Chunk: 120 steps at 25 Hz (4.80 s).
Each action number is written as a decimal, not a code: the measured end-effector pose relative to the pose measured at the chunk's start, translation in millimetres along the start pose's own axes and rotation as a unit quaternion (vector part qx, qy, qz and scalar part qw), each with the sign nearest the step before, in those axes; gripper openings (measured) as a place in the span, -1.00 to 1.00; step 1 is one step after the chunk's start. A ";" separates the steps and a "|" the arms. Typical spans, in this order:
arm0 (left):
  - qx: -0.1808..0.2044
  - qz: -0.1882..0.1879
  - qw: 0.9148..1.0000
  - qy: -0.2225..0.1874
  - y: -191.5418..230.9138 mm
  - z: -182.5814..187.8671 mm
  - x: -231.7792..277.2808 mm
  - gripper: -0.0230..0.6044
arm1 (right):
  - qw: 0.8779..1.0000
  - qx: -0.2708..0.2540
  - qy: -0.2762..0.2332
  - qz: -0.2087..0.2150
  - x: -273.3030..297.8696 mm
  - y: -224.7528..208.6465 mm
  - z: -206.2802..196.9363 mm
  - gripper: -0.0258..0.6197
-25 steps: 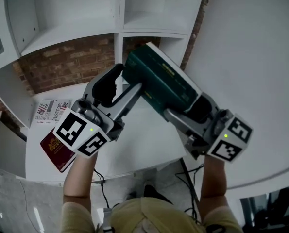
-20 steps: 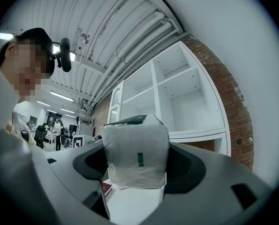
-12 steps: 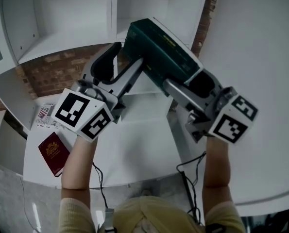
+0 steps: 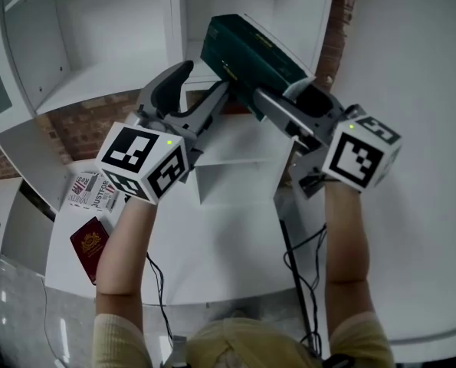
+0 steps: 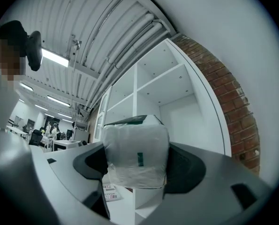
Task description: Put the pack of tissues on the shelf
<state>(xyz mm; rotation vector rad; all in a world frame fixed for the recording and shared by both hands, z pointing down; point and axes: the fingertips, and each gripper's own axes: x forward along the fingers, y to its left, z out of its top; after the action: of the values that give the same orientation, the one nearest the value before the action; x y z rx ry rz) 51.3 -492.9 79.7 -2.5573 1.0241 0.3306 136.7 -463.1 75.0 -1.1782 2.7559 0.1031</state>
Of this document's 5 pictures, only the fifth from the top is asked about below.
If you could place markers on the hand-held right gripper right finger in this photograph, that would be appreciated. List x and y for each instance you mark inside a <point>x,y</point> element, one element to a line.
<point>212,196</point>

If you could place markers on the long white table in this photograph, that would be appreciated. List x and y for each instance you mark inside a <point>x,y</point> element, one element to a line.
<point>17,130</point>

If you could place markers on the black office chair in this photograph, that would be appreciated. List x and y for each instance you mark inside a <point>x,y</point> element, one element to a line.
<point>36,137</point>

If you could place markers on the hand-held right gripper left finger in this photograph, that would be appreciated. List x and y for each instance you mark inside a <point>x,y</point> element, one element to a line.
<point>59,184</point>

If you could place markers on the white ceiling pipe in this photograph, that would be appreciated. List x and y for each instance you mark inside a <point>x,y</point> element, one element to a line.
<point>130,37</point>
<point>139,46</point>

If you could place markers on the person's light knit top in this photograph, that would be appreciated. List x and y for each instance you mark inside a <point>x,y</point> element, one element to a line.
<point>3,109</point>

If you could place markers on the green pack of tissues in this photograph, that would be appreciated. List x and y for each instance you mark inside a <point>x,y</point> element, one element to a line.
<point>134,144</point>

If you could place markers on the long ceiling light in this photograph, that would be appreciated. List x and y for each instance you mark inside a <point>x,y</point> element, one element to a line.
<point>64,115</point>
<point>41,107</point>
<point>56,57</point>
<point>58,101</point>
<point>26,86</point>

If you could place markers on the white shelf unit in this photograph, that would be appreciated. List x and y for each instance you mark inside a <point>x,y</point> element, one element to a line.
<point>176,116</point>

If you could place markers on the black head-mounted camera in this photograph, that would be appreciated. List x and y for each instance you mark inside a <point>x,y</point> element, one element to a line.
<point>35,50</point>

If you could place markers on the printed magazine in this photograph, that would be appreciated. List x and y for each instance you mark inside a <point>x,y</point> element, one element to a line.
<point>112,193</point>

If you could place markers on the white side table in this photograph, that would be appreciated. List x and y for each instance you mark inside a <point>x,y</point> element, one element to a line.
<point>64,144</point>

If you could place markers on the person's face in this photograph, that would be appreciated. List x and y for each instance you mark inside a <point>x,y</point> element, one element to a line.
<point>5,60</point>

